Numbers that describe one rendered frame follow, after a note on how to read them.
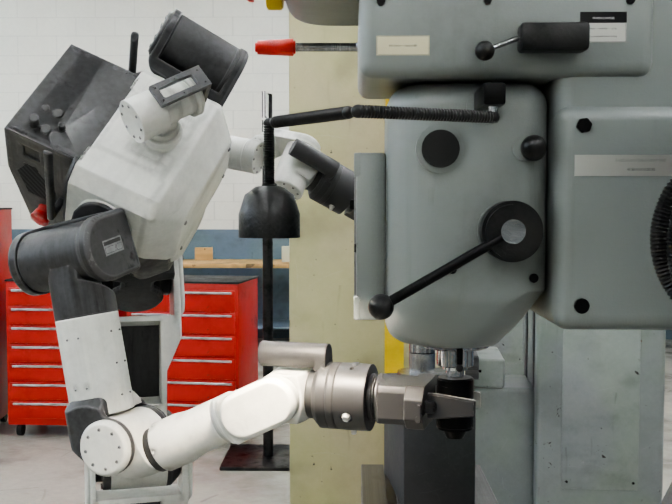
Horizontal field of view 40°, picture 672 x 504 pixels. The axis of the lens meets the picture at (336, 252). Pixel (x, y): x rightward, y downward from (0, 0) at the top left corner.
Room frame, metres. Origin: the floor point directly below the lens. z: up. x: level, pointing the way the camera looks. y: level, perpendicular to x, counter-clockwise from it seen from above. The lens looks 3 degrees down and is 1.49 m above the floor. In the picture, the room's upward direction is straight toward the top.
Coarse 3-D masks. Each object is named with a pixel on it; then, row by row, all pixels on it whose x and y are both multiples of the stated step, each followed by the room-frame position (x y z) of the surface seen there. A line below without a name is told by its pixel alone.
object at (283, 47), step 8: (264, 40) 1.28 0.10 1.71; (272, 40) 1.28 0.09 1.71; (280, 40) 1.28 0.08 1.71; (288, 40) 1.27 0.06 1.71; (256, 48) 1.28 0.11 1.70; (264, 48) 1.27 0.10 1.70; (272, 48) 1.27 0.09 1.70; (280, 48) 1.27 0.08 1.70; (288, 48) 1.27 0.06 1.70; (296, 48) 1.28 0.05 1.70; (304, 48) 1.28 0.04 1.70; (312, 48) 1.28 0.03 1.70; (320, 48) 1.28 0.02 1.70; (328, 48) 1.28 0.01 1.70; (336, 48) 1.28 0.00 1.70; (344, 48) 1.28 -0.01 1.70; (352, 48) 1.28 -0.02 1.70
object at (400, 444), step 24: (384, 432) 1.70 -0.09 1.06; (408, 432) 1.49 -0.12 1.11; (432, 432) 1.50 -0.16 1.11; (384, 456) 1.70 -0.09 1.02; (408, 456) 1.49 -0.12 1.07; (432, 456) 1.50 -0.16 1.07; (456, 456) 1.50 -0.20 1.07; (408, 480) 1.49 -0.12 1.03; (432, 480) 1.50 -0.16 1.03; (456, 480) 1.50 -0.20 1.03
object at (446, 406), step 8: (432, 400) 1.15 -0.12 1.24; (440, 400) 1.15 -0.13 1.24; (448, 400) 1.15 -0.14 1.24; (456, 400) 1.15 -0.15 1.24; (464, 400) 1.14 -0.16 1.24; (472, 400) 1.14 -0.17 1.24; (432, 408) 1.15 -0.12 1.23; (440, 408) 1.15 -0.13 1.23; (448, 408) 1.15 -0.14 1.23; (456, 408) 1.15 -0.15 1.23; (464, 408) 1.14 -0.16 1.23; (472, 408) 1.14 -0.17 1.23; (432, 416) 1.15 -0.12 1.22; (440, 416) 1.15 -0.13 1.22; (448, 416) 1.15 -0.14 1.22; (456, 416) 1.15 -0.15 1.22; (464, 416) 1.14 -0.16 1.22; (472, 416) 1.14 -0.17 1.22
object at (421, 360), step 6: (414, 348) 1.64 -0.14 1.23; (420, 348) 1.63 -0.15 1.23; (426, 348) 1.63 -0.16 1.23; (414, 354) 1.64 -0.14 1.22; (420, 354) 1.63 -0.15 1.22; (426, 354) 1.63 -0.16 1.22; (432, 354) 1.64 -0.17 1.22; (414, 360) 1.64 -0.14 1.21; (420, 360) 1.63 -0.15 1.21; (426, 360) 1.63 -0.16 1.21; (432, 360) 1.64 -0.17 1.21; (414, 366) 1.64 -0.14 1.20; (420, 366) 1.63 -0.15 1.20; (426, 366) 1.64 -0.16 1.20; (432, 366) 1.64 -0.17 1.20; (414, 372) 1.64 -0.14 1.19; (420, 372) 1.63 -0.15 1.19; (426, 372) 1.63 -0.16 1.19; (432, 372) 1.64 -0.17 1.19
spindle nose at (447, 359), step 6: (438, 354) 1.17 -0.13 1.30; (444, 354) 1.16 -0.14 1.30; (450, 354) 1.16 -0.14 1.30; (456, 354) 1.16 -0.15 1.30; (468, 354) 1.16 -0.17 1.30; (438, 360) 1.17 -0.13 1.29; (444, 360) 1.16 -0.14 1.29; (450, 360) 1.16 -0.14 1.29; (468, 360) 1.16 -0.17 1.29; (444, 366) 1.16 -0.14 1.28; (450, 366) 1.16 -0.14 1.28; (468, 366) 1.16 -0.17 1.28
